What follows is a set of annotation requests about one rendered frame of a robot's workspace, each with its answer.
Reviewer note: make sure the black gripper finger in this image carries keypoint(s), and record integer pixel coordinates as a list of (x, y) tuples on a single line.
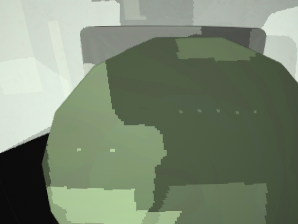
[(23, 196)]

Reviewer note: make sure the green cylinder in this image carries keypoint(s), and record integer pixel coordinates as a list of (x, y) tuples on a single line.
[(177, 130)]

